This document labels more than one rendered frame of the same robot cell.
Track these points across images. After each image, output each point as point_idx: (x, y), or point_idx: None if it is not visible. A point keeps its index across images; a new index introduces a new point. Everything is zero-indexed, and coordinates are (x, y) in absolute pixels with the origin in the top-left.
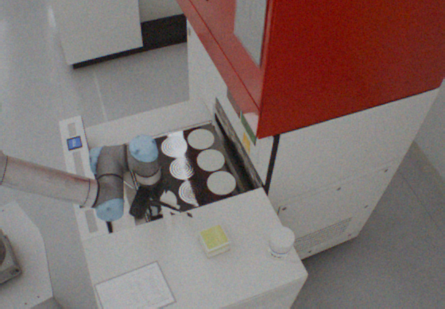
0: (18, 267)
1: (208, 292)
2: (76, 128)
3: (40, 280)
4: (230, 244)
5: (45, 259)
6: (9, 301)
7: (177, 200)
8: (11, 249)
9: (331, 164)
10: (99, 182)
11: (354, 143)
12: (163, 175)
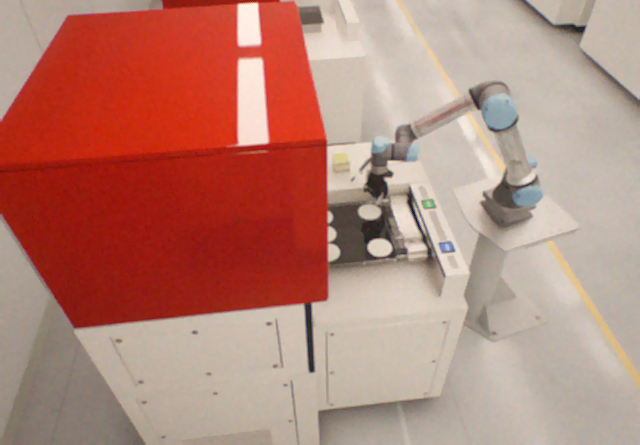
0: (482, 203)
1: (350, 150)
2: (447, 262)
3: (463, 197)
4: (330, 168)
5: (461, 208)
6: (484, 188)
7: (357, 210)
8: (492, 214)
9: None
10: (409, 128)
11: None
12: (366, 228)
